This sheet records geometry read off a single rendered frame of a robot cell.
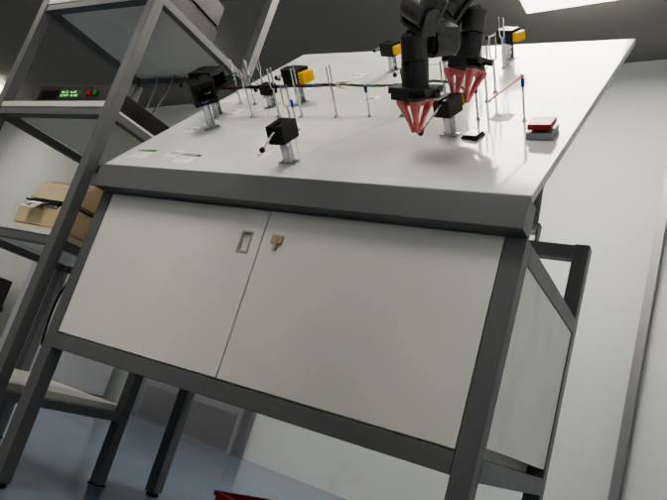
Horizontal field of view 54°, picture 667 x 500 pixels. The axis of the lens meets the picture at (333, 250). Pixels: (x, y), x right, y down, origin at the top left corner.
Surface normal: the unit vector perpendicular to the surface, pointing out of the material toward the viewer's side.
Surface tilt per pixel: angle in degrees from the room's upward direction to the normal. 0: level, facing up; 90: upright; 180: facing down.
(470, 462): 90
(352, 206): 90
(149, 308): 90
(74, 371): 90
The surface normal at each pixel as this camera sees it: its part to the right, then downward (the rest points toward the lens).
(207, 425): -0.55, -0.36
